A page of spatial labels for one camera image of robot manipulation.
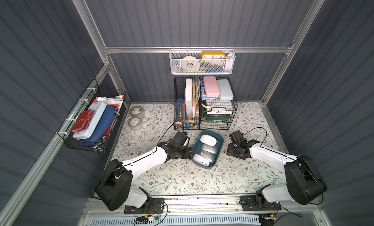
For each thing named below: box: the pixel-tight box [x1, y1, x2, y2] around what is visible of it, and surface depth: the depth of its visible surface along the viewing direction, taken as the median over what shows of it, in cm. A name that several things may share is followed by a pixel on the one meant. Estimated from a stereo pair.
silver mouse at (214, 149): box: [201, 143, 219, 154], surface depth 95 cm
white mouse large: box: [199, 133, 218, 147], surface depth 95 cm
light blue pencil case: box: [216, 78, 235, 101], surface depth 97 cm
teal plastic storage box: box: [191, 130, 225, 170], surface depth 95 cm
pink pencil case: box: [203, 75, 221, 98], surface depth 96 cm
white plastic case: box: [72, 101, 108, 140], surface depth 65 cm
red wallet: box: [71, 109, 96, 133], surface depth 64 cm
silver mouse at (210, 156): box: [198, 150, 216, 163], surface depth 93 cm
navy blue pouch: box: [80, 105, 117, 147], surface depth 68 cm
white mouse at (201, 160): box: [192, 153, 210, 167], surface depth 88 cm
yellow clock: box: [201, 51, 226, 59], surface depth 90 cm
